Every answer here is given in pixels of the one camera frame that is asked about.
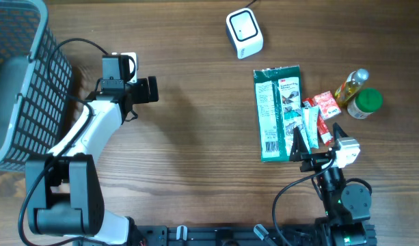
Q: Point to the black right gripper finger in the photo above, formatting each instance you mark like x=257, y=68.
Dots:
x=338, y=131
x=299, y=151

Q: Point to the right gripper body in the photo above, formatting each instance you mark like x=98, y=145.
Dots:
x=314, y=161

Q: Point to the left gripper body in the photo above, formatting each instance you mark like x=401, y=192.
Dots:
x=140, y=92

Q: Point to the red white snack packet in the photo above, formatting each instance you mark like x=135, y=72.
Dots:
x=322, y=128

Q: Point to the small red white carton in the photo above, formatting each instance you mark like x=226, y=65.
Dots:
x=327, y=105

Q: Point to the light green tissue pack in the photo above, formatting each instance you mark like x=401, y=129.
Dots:
x=310, y=119

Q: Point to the green lid white jar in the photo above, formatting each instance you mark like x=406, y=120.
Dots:
x=365, y=103

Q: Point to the yellow dish soap bottle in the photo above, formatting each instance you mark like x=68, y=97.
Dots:
x=351, y=86

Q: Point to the green foil packet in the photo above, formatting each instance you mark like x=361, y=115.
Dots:
x=278, y=103

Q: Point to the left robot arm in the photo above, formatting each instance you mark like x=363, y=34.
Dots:
x=64, y=196

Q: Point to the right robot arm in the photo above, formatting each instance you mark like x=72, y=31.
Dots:
x=346, y=202

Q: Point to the white barcode scanner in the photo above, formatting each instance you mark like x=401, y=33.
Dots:
x=244, y=33

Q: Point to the grey plastic mesh basket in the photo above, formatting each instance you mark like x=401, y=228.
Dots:
x=32, y=75

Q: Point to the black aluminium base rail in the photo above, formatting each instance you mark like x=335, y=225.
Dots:
x=299, y=234

